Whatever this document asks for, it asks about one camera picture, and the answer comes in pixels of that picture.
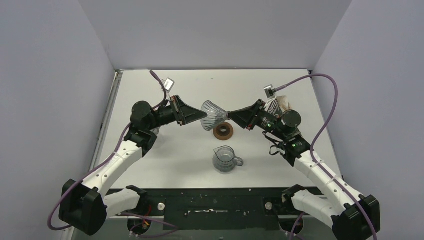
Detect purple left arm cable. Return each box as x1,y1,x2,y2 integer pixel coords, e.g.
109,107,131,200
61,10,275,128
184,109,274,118
47,70,180,239

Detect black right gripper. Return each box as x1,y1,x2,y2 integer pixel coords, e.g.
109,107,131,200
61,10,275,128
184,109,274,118
226,99,288,141

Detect orange black coffee filter box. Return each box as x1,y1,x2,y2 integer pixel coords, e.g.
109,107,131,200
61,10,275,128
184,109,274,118
265,95,293,118

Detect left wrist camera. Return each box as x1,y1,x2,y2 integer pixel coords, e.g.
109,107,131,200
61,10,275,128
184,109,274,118
162,78,175,92

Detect clear glass carafe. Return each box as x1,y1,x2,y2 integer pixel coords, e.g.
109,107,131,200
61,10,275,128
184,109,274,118
150,126,161,136

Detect clear glass pitcher with handle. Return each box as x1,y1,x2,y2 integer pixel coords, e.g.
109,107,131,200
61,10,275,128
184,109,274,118
212,145,244,174

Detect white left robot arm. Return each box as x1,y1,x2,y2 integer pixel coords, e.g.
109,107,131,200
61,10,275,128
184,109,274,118
58,95,207,236

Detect brown wooden ring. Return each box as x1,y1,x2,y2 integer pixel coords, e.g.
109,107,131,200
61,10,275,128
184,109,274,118
212,121,234,141

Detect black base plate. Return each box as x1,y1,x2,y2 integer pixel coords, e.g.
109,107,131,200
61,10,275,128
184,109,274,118
81,187,335,232

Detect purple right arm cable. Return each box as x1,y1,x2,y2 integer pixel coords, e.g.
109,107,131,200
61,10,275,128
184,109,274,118
274,73,379,240

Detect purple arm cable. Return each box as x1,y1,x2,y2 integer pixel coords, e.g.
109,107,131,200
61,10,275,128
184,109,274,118
274,73,379,240
47,70,180,239

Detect small clear glass cup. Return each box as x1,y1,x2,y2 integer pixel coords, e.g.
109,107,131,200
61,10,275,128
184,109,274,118
200,100,229,131

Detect aluminium rail frame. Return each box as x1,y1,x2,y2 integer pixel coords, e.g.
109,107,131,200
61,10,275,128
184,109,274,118
61,70,167,240

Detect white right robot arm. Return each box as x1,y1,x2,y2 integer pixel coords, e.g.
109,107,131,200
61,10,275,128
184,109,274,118
226,99,381,240

